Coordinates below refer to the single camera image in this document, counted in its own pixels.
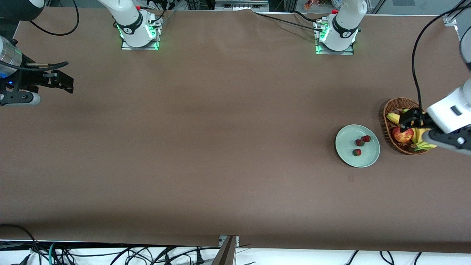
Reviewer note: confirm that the yellow banana bunch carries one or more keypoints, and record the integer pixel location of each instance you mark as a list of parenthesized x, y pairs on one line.
[(419, 134)]

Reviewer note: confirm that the red apple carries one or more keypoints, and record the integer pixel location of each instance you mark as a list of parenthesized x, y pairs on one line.
[(402, 135)]

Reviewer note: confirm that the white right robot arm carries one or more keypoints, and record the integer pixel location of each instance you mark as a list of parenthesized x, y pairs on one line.
[(128, 22)]

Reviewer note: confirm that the red strawberry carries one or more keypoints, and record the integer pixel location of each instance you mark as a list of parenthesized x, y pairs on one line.
[(357, 152), (359, 142), (366, 138)]

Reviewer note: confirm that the colourful toy pile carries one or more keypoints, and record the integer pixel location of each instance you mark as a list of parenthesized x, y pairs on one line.
[(311, 4)]

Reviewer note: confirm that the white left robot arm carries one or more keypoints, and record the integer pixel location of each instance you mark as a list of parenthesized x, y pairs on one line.
[(344, 25)]

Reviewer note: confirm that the brown table cover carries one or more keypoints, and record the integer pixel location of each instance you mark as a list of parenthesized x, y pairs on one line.
[(235, 198)]

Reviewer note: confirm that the metal table post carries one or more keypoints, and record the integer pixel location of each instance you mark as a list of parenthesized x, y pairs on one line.
[(226, 252)]

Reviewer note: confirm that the pale green plate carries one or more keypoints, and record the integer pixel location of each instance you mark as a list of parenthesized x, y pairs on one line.
[(347, 140)]

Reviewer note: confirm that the aluminium frame profile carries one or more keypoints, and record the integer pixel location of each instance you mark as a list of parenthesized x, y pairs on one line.
[(454, 16)]

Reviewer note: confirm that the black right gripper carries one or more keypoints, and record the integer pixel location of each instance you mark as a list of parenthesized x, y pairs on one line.
[(22, 79)]

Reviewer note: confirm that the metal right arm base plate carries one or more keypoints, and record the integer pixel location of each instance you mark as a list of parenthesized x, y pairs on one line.
[(127, 47)]

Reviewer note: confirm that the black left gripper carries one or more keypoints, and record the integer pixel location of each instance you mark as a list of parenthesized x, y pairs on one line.
[(421, 118)]

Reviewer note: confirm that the metal rack frame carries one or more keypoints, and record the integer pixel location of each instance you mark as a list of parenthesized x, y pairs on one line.
[(241, 5)]

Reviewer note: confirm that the brown wicker basket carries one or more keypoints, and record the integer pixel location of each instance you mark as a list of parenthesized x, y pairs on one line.
[(395, 106)]

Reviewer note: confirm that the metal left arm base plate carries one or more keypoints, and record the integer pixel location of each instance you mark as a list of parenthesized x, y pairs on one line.
[(349, 52)]

